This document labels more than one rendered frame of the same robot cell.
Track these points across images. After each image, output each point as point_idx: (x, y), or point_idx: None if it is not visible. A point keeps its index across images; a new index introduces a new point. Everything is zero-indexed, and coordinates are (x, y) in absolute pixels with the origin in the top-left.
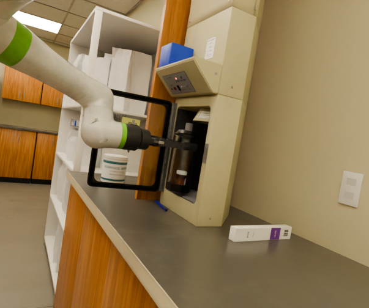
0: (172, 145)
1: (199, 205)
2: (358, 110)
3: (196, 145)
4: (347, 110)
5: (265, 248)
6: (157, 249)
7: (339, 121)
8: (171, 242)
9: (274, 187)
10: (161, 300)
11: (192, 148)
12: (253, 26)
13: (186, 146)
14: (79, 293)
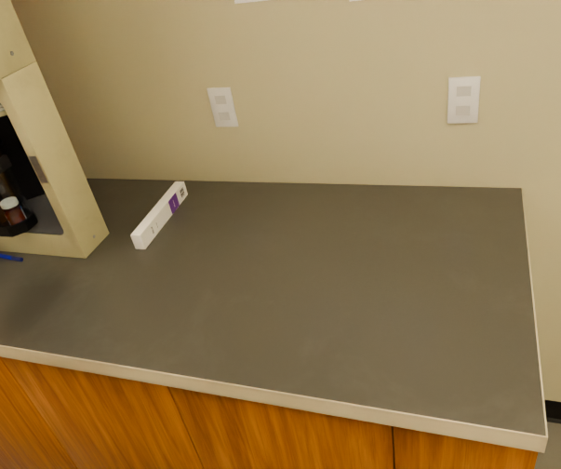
0: None
1: (73, 234)
2: (190, 5)
3: (6, 156)
4: (176, 6)
5: (180, 232)
6: (89, 330)
7: (173, 22)
8: (90, 307)
9: (128, 131)
10: (155, 378)
11: (5, 166)
12: None
13: None
14: None
